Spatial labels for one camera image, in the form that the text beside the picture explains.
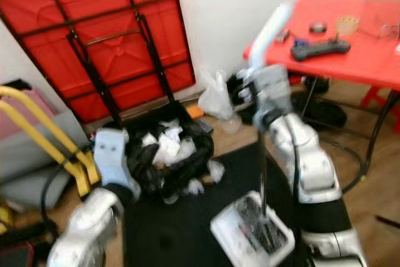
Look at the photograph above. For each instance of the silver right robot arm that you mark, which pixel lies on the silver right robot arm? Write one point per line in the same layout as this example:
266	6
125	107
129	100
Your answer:
312	167

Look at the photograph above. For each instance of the black floor mat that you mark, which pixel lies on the black floor mat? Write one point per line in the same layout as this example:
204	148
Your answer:
175	236

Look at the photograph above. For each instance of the black lumpy bundle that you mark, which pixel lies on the black lumpy bundle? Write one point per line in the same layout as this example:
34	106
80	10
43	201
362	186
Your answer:
328	104
231	89

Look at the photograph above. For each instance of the white plastic bag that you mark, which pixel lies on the white plastic bag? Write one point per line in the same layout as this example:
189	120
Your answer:
215	99

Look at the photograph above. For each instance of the small orange item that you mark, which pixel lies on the small orange item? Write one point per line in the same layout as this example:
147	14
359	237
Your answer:
195	112

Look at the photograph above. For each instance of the black game controller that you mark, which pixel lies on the black game controller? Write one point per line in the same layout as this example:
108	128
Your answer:
319	49

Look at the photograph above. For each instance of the clear plastic wrapper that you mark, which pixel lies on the clear plastic wrapper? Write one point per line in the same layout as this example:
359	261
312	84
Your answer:
192	187
215	171

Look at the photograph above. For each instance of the small black round item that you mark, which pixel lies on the small black round item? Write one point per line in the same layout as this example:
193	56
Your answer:
318	28

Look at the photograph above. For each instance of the crumpled clear plastic wrap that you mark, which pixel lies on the crumpled clear plastic wrap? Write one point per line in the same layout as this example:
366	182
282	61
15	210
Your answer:
169	148

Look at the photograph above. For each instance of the tan woven cup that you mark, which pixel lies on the tan woven cup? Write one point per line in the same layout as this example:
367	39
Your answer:
347	26

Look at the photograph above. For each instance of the red table with black legs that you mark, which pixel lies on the red table with black legs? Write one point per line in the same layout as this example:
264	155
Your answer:
369	64

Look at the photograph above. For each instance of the red stool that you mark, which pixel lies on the red stool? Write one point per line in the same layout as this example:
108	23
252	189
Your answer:
381	98

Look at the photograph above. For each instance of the white dustpan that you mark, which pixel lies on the white dustpan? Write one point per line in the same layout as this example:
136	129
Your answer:
250	229

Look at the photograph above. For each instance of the clear plastic container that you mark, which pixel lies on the clear plastic container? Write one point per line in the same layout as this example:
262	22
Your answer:
389	29

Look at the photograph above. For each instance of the pink foam mat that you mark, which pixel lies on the pink foam mat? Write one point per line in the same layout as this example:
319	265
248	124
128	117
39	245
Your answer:
14	109

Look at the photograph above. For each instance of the black soft bag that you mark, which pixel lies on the black soft bag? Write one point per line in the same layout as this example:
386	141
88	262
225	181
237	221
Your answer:
15	84

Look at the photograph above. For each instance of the red folded table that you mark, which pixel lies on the red folded table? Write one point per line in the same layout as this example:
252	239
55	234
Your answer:
37	48

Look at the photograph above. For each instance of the yellow parallel bar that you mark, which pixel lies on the yellow parallel bar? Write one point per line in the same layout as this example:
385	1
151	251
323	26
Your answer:
44	151
62	130

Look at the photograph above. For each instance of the grey foam mat piece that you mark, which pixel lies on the grey foam mat piece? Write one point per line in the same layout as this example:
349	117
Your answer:
37	195

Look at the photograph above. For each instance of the black foam bench roller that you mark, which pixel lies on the black foam bench roller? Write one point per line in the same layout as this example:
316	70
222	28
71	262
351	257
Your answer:
28	236

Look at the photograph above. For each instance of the short black bench pad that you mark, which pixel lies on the short black bench pad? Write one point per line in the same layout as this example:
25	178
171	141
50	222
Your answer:
15	257

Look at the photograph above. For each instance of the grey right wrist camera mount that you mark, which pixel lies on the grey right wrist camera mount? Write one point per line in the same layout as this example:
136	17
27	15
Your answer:
274	89

